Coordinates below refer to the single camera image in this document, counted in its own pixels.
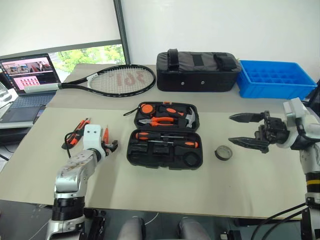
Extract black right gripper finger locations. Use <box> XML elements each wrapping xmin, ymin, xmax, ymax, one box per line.
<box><xmin>228</xmin><ymin>112</ymin><xmax>266</xmax><ymax>124</ymax></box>
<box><xmin>227</xmin><ymin>136</ymin><xmax>270</xmax><ymax>154</ymax></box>

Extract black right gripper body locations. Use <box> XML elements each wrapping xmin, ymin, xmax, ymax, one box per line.
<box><xmin>254</xmin><ymin>110</ymin><xmax>291</xmax><ymax>151</ymax></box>

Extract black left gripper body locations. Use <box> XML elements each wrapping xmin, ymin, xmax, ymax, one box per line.
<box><xmin>101</xmin><ymin>141</ymin><xmax>112</xmax><ymax>157</ymax></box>

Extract black plastic tool case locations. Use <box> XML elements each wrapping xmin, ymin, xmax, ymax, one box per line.
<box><xmin>126</xmin><ymin>100</ymin><xmax>201</xmax><ymax>171</ymax></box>

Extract black electrical tape roll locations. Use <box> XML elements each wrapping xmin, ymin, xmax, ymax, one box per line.
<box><xmin>214</xmin><ymin>145</ymin><xmax>234</xmax><ymax>161</ymax></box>

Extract orange black utility knife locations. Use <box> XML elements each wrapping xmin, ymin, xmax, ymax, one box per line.
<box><xmin>66</xmin><ymin>119</ymin><xmax>89</xmax><ymax>146</ymax></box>

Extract blue plastic compartment crate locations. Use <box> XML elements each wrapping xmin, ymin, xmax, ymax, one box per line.
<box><xmin>235</xmin><ymin>59</ymin><xmax>319</xmax><ymax>100</ymax></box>

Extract orange black tape measure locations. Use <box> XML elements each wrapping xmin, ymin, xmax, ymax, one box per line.
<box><xmin>123</xmin><ymin>102</ymin><xmax>158</xmax><ymax>117</ymax></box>

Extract claw hammer orange black grip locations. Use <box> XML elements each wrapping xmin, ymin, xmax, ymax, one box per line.
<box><xmin>158</xmin><ymin>104</ymin><xmax>199</xmax><ymax>130</ymax></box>

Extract beige table cover sheet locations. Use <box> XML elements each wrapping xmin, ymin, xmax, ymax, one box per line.
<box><xmin>0</xmin><ymin>104</ymin><xmax>311</xmax><ymax>221</ymax></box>

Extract black fabric carry bag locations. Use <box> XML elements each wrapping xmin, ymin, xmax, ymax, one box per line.
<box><xmin>155</xmin><ymin>48</ymin><xmax>243</xmax><ymax>93</ymax></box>

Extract black tennis racket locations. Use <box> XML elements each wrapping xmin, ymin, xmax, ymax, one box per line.
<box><xmin>23</xmin><ymin>64</ymin><xmax>157</xmax><ymax>97</ymax></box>

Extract open grey laptop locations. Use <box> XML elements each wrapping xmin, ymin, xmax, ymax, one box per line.
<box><xmin>0</xmin><ymin>52</ymin><xmax>62</xmax><ymax>124</ymax></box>

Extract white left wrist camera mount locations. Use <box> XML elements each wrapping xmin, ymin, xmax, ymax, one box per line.
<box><xmin>80</xmin><ymin>123</ymin><xmax>107</xmax><ymax>164</ymax></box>

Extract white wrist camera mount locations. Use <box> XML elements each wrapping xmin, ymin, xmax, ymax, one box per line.
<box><xmin>80</xmin><ymin>123</ymin><xmax>107</xmax><ymax>164</ymax></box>
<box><xmin>274</xmin><ymin>97</ymin><xmax>308</xmax><ymax>151</ymax></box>

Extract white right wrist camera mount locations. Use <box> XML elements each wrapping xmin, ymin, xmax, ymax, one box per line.
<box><xmin>274</xmin><ymin>97</ymin><xmax>308</xmax><ymax>151</ymax></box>

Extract orange handled screwdriver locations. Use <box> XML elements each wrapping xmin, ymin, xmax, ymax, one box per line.
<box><xmin>134</xmin><ymin>131</ymin><xmax>176</xmax><ymax>141</ymax></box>

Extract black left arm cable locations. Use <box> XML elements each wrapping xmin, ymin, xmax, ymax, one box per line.
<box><xmin>61</xmin><ymin>130</ymin><xmax>85</xmax><ymax>159</ymax></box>

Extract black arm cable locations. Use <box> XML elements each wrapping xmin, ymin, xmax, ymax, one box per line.
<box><xmin>61</xmin><ymin>130</ymin><xmax>85</xmax><ymax>159</ymax></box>
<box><xmin>256</xmin><ymin>201</ymin><xmax>308</xmax><ymax>240</ymax></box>

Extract orange handled pliers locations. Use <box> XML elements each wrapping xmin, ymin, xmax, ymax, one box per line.
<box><xmin>138</xmin><ymin>115</ymin><xmax>176</xmax><ymax>128</ymax></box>

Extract thin white cable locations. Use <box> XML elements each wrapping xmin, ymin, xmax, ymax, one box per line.
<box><xmin>144</xmin><ymin>211</ymin><xmax>160</xmax><ymax>224</ymax></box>

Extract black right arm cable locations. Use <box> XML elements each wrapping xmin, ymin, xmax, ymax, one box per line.
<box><xmin>256</xmin><ymin>201</ymin><xmax>308</xmax><ymax>240</ymax></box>

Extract grey window frame post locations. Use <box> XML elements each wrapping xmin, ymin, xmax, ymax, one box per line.
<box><xmin>112</xmin><ymin>0</ymin><xmax>132</xmax><ymax>66</ymax></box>

